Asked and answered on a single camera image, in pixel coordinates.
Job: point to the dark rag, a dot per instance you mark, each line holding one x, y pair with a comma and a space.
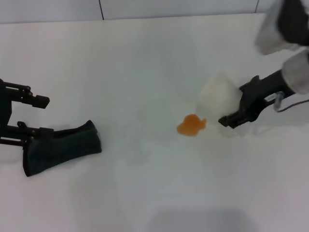
65, 149

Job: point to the white plastic cup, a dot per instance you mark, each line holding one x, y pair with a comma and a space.
217, 96

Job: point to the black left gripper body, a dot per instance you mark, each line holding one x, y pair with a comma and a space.
4, 108

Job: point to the orange liquid stain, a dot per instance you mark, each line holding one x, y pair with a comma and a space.
190, 125

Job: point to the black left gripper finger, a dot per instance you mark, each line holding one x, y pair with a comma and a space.
21, 135
41, 102

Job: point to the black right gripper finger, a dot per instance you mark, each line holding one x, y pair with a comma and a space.
231, 120
245, 86

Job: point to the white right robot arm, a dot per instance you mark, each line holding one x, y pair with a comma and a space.
298, 72

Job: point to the white number label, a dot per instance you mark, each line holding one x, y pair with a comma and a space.
270, 97

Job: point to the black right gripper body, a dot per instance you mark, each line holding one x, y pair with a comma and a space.
260, 94

